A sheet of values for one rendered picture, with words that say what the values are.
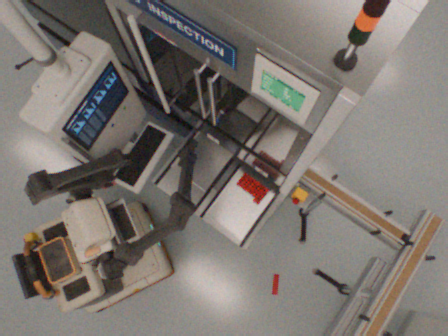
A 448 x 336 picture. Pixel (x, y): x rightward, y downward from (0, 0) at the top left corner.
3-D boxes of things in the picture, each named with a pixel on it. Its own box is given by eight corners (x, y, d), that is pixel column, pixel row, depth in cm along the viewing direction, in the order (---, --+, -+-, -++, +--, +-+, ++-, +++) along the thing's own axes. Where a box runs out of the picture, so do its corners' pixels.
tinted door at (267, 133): (219, 128, 187) (214, 66, 130) (287, 174, 180) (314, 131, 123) (218, 128, 187) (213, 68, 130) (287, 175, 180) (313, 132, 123)
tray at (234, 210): (239, 169, 215) (239, 168, 212) (274, 194, 211) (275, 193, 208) (205, 214, 208) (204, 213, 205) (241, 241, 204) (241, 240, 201)
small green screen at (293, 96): (252, 88, 122) (257, 52, 101) (305, 122, 118) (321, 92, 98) (250, 90, 121) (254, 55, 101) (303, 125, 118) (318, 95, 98)
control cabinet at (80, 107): (124, 100, 236) (75, 21, 160) (149, 113, 234) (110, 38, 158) (81, 164, 225) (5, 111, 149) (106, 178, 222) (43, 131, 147)
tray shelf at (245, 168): (199, 122, 225) (198, 121, 224) (291, 185, 215) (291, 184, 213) (151, 181, 215) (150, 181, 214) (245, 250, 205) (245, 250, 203)
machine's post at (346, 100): (268, 206, 298) (349, 76, 95) (274, 210, 297) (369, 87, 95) (264, 212, 297) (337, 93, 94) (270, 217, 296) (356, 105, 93)
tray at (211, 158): (205, 125, 223) (204, 123, 219) (238, 148, 219) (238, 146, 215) (171, 167, 216) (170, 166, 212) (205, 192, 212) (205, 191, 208)
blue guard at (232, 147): (32, 15, 230) (16, -6, 213) (281, 185, 201) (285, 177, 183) (31, 15, 230) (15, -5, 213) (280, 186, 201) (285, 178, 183)
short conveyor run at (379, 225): (293, 185, 217) (298, 179, 201) (307, 165, 220) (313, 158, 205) (392, 252, 206) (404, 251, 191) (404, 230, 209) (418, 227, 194)
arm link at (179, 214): (173, 216, 142) (191, 228, 147) (178, 192, 153) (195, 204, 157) (111, 259, 164) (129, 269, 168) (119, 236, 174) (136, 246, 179)
